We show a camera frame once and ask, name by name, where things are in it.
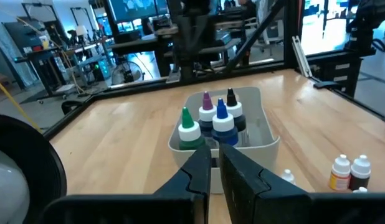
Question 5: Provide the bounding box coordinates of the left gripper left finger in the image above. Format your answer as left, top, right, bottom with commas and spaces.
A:
39, 144, 212, 224

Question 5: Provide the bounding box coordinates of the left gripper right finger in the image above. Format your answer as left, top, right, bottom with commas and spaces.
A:
219, 143, 385, 224

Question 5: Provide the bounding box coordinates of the grey plastic bin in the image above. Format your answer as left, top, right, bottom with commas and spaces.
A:
167, 86, 280, 194

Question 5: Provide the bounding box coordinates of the green Chefmaster colour bottle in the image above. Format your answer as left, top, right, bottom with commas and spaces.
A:
178, 106, 207, 151

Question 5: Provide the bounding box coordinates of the blue Chefmaster colour bottle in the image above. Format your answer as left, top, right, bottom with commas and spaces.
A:
211, 98, 239, 147

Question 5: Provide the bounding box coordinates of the violet Chefmaster colour bottle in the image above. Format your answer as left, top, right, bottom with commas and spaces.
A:
197, 91, 218, 138

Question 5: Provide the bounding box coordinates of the black Chefmaster colour bottle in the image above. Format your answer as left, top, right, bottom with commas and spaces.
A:
225, 87, 250, 147

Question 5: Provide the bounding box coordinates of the small amber dropper bottle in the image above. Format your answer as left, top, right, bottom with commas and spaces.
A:
328, 154, 352, 192

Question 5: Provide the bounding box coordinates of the small red-label dropper bottle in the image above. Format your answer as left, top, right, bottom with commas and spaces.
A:
348, 154, 372, 191

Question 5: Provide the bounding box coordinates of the grey metal mounting plate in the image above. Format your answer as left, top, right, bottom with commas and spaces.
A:
166, 67, 183, 84

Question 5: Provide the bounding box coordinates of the silver aluminium extrusion bar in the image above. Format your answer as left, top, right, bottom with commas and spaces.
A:
291, 35, 314, 78

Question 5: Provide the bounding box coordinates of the black drawer cabinet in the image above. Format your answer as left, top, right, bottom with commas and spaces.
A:
307, 51, 377, 98

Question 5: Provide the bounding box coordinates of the white office chair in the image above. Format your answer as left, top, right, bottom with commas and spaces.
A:
251, 17, 285, 47

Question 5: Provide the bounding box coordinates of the person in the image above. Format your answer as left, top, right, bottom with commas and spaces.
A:
237, 0, 259, 21
141, 17, 155, 35

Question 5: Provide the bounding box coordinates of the black aluminium table frame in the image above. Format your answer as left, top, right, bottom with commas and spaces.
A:
42, 0, 385, 139

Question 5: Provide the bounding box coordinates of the large wall display screen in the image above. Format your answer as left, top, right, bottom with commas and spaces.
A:
107, 0, 170, 24

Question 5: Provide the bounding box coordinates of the yellow cable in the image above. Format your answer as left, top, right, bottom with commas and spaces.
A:
0, 74, 42, 133

